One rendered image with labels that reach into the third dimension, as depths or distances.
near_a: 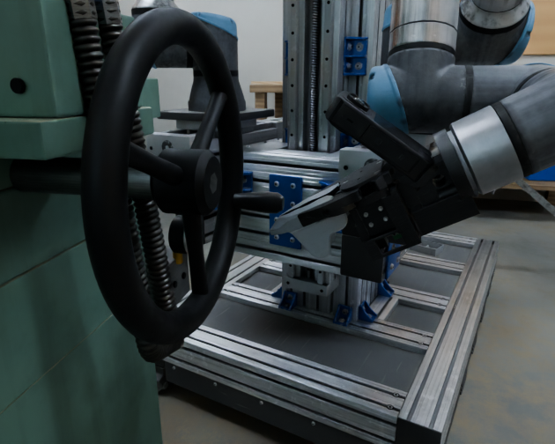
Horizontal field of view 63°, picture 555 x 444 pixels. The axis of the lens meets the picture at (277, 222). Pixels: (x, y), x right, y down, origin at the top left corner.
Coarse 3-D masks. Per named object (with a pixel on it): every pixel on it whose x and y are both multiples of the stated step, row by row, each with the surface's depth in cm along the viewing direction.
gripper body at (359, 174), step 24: (360, 168) 50; (384, 168) 44; (432, 168) 43; (456, 168) 41; (384, 192) 44; (408, 192) 45; (432, 192) 45; (456, 192) 44; (360, 216) 46; (384, 216) 45; (408, 216) 44; (432, 216) 45; (456, 216) 44; (384, 240) 46; (408, 240) 45
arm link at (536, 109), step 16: (528, 80) 44; (544, 80) 40; (512, 96) 41; (528, 96) 39; (544, 96) 38; (496, 112) 44; (512, 112) 39; (528, 112) 38; (544, 112) 38; (512, 128) 39; (528, 128) 38; (544, 128) 38; (528, 144) 39; (544, 144) 38; (528, 160) 39; (544, 160) 39
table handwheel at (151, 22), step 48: (144, 48) 30; (192, 48) 40; (96, 96) 28; (96, 144) 27; (192, 144) 43; (240, 144) 52; (48, 192) 44; (96, 192) 27; (144, 192) 41; (192, 192) 38; (240, 192) 54; (96, 240) 28; (192, 240) 43; (144, 288) 32; (192, 288) 46; (144, 336) 34
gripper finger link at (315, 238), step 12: (312, 204) 48; (288, 216) 49; (336, 216) 47; (276, 228) 50; (288, 228) 49; (300, 228) 48; (312, 228) 48; (324, 228) 48; (336, 228) 47; (300, 240) 49; (312, 240) 49; (324, 240) 48; (312, 252) 49; (324, 252) 49
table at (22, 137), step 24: (144, 96) 67; (0, 120) 35; (24, 120) 35; (48, 120) 35; (72, 120) 37; (144, 120) 49; (0, 144) 35; (24, 144) 35; (48, 144) 35; (72, 144) 38
